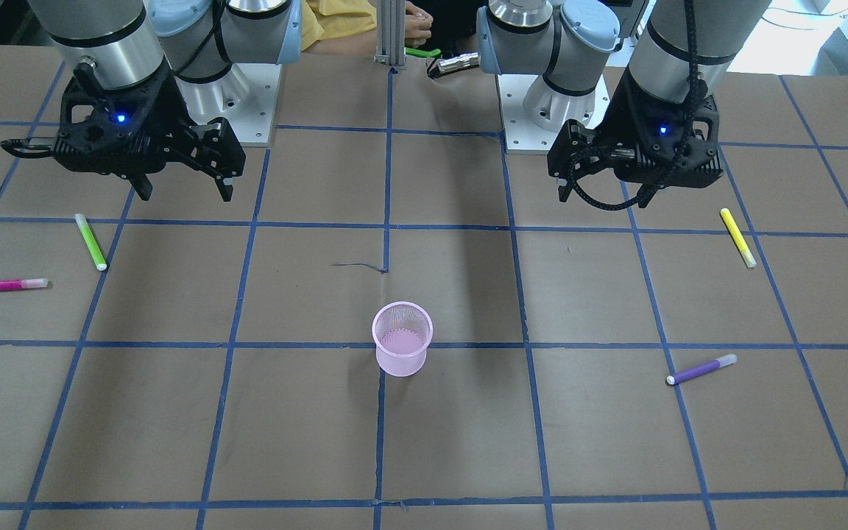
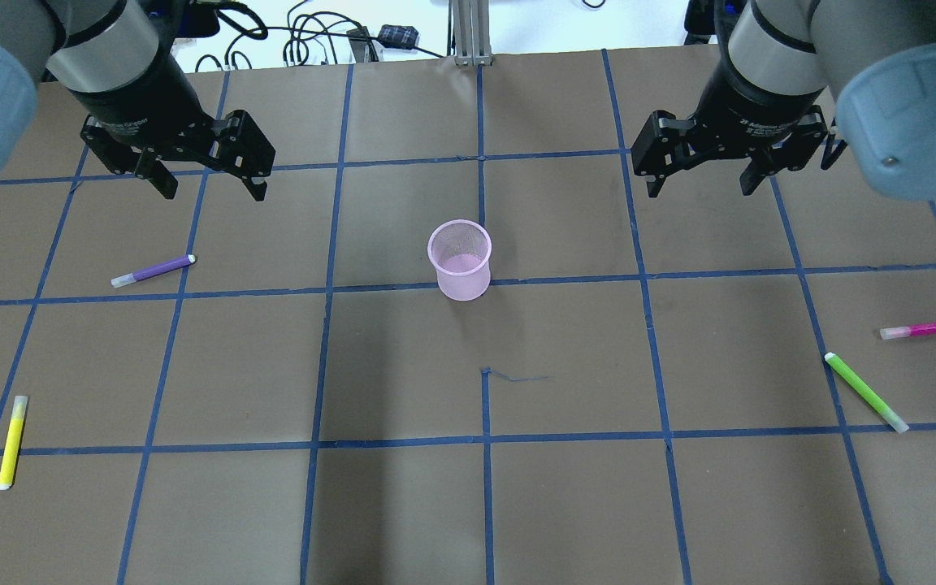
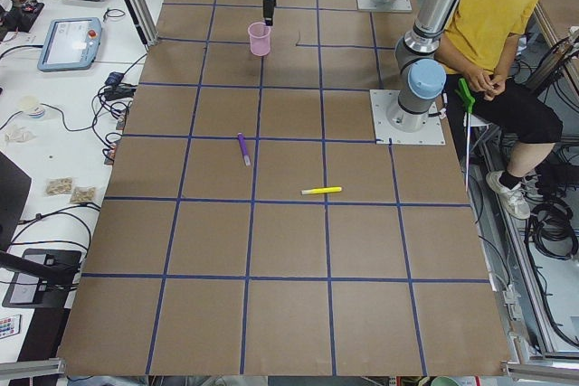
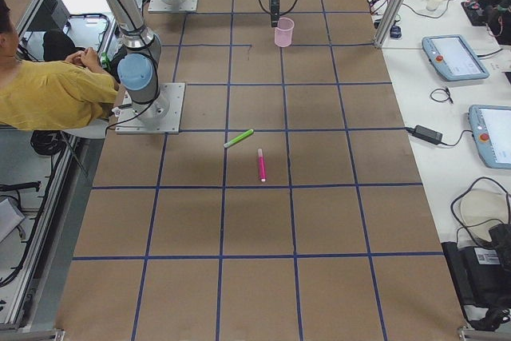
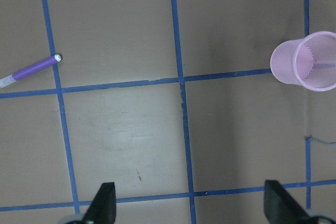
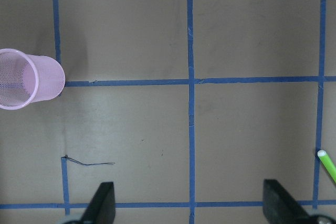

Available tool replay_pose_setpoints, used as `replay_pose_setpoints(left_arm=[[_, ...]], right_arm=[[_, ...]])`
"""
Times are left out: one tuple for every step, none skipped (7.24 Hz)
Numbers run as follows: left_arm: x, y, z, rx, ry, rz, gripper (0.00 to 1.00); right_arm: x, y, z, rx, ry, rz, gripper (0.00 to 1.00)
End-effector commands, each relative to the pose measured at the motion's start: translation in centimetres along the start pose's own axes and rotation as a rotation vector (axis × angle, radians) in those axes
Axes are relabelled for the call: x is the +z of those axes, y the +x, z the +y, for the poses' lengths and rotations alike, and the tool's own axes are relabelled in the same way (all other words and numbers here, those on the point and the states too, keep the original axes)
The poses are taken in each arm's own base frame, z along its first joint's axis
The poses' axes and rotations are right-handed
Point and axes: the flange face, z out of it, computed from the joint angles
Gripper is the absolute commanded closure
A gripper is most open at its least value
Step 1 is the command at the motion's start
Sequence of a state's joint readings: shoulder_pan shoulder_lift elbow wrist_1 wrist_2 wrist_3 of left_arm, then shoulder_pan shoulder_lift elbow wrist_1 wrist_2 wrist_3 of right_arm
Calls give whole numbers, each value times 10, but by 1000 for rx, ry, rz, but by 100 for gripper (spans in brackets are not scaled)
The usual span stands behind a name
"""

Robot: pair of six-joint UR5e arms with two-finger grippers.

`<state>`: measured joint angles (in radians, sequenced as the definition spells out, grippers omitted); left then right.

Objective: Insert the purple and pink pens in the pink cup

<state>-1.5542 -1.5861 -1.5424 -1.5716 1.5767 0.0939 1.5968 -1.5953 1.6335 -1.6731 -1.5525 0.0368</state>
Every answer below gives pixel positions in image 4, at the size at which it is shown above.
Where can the round white disc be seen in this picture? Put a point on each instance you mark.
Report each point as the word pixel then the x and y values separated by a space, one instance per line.
pixel 482 210

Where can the pink plastic cup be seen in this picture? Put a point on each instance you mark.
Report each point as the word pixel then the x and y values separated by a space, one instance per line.
pixel 283 32

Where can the lower blue teach pendant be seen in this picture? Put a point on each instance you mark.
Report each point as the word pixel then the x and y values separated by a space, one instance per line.
pixel 490 126

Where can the upper blue teach pendant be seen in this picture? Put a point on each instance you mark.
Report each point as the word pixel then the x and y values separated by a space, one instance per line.
pixel 453 59

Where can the black power adapter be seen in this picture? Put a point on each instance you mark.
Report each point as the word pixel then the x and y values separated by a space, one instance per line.
pixel 426 134

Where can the blue teach pendant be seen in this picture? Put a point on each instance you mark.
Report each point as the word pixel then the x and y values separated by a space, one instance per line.
pixel 490 126
pixel 453 59

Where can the person in yellow shirt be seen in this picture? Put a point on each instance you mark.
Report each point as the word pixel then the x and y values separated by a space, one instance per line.
pixel 70 93

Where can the green highlighter pen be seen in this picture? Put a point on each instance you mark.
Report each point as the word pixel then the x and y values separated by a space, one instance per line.
pixel 237 139

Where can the black device box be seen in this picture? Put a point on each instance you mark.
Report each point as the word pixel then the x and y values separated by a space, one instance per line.
pixel 482 285

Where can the pink highlighter pen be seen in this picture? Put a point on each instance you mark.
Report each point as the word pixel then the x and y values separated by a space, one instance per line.
pixel 261 166

